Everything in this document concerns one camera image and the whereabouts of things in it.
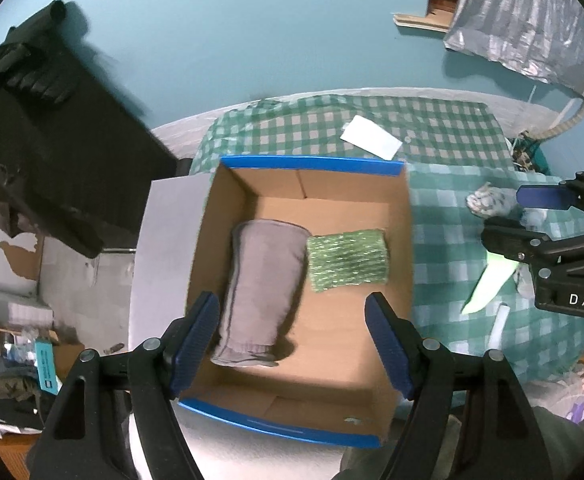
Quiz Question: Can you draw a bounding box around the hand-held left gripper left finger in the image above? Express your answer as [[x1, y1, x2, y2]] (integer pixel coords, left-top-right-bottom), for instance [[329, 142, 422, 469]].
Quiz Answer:
[[27, 291, 221, 480]]

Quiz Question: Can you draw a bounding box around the black plastic bag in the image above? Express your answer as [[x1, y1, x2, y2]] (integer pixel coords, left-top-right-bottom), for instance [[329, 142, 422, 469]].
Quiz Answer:
[[0, 42, 88, 241]]

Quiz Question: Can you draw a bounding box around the brown cardboard carton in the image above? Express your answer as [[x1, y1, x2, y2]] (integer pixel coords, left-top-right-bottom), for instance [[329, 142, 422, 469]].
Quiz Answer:
[[52, 342, 85, 376]]

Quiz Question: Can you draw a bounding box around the grey patterned cloth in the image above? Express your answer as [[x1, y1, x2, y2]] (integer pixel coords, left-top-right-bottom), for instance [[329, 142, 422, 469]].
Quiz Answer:
[[466, 184, 543, 231]]

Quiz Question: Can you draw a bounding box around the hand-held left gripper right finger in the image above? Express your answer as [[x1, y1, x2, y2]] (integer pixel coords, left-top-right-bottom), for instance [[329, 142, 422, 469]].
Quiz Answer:
[[364, 292, 555, 480]]

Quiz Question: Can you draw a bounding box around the pile of dark clothes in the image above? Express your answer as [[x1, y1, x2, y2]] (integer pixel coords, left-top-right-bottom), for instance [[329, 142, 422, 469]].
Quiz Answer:
[[0, 360, 48, 436]]

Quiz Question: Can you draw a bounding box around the green mesh sponge cloth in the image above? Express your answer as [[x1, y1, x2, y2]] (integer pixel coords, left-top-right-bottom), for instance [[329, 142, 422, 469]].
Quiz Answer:
[[306, 230, 390, 293]]

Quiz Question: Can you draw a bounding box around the white cloth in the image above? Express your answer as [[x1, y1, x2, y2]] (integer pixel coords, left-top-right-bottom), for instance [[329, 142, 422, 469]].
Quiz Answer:
[[487, 304, 510, 348]]

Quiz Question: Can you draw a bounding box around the green checked tablecloth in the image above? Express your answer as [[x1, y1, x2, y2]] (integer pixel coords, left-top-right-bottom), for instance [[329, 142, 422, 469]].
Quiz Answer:
[[192, 94, 584, 381]]

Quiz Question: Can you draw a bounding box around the cardboard box with blue rim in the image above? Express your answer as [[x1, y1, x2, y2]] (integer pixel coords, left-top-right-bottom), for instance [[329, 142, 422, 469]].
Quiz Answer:
[[174, 155, 415, 450]]

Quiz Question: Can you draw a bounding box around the teal carton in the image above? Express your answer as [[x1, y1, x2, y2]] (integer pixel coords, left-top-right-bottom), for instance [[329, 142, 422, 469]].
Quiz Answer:
[[34, 340, 63, 393]]

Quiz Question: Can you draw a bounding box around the light green cloth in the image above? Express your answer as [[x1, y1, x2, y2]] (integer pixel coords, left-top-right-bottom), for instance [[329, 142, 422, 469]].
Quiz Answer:
[[461, 252, 518, 316]]

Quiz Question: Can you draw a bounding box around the silver tarp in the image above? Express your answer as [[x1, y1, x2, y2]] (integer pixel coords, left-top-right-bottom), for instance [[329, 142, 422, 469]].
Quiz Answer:
[[444, 0, 584, 98]]

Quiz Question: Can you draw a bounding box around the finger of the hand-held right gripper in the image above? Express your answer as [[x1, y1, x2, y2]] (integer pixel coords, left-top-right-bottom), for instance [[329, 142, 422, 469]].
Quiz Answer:
[[481, 217, 584, 272], [516, 172, 584, 221]]

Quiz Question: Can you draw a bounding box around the grey folded towel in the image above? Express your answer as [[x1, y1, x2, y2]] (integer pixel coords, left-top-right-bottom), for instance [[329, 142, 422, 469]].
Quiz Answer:
[[211, 220, 310, 368]]

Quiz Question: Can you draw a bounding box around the white paper card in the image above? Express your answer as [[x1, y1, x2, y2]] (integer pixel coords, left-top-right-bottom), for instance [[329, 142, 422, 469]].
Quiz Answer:
[[340, 115, 403, 160]]

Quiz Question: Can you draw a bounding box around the teal bag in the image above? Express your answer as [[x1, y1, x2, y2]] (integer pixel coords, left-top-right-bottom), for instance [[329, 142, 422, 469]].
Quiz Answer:
[[509, 132, 553, 173]]

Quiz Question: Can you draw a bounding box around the beige hose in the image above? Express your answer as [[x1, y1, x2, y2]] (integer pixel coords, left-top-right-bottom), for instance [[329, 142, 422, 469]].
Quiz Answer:
[[522, 80, 584, 141]]

